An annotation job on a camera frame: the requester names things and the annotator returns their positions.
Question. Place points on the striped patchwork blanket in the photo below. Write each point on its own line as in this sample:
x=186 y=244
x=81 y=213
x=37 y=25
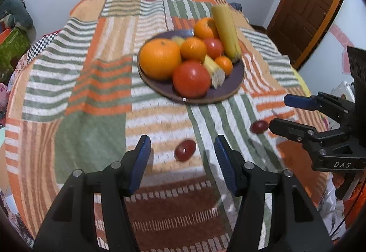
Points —
x=85 y=83

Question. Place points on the white wardrobe door with hearts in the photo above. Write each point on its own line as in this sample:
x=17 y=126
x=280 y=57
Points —
x=323 y=69

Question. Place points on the small dark red fruit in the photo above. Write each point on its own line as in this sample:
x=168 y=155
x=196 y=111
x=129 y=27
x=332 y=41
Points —
x=259 y=127
x=185 y=150

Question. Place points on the large orange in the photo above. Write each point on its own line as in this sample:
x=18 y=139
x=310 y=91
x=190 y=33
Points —
x=204 y=29
x=159 y=59

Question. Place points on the small mandarin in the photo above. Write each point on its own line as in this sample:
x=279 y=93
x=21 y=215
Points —
x=224 y=64
x=193 y=48

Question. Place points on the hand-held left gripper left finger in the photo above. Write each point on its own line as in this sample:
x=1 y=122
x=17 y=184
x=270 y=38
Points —
x=140 y=160

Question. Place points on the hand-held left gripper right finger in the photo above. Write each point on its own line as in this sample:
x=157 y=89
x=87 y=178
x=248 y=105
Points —
x=226 y=160

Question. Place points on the grey plush toy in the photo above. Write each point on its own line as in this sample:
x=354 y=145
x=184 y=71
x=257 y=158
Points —
x=14 y=10

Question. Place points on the yellow corn cob with stalk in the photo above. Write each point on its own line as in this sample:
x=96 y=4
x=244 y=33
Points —
x=215 y=72

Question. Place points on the purple plate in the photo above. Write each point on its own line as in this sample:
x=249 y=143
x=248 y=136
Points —
x=228 y=89

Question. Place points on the blue bag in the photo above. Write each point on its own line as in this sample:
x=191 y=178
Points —
x=236 y=6

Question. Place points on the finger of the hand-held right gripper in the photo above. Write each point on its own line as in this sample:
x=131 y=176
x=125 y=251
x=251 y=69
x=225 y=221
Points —
x=288 y=129
x=300 y=102

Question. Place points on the red tomato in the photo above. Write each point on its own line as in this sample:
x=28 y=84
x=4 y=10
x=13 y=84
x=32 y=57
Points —
x=191 y=79
x=214 y=47

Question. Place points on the green storage box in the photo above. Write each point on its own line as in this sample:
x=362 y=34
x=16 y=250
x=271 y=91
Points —
x=11 y=52

